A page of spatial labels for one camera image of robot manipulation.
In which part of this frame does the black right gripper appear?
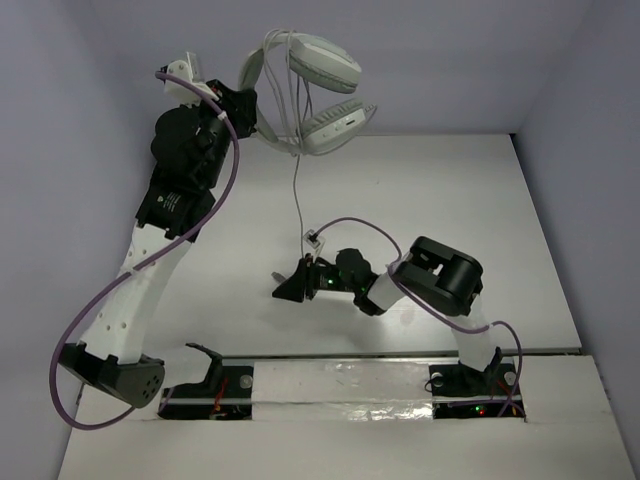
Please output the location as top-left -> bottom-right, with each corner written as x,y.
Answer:
273,253 -> 359,302

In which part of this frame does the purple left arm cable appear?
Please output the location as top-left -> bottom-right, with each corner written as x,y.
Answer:
48,72 -> 241,430

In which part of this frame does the grey headphone cable with USB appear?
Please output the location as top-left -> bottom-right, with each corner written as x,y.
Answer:
263,28 -> 380,281

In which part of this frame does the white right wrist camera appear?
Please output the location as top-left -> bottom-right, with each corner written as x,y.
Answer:
302,230 -> 325,256

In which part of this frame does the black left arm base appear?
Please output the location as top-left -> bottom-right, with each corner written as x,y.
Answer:
157,342 -> 254,421

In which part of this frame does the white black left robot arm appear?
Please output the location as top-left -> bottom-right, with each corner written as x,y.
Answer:
53,80 -> 257,409

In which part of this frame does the white front cover panel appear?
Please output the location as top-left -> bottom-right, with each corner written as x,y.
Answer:
60,356 -> 633,479

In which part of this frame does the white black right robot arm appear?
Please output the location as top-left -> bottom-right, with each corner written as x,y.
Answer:
272,236 -> 498,393

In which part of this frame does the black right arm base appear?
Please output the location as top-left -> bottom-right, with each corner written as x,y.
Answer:
424,347 -> 526,420

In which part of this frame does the white over-ear headphones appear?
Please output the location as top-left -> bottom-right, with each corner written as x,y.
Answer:
238,29 -> 377,157

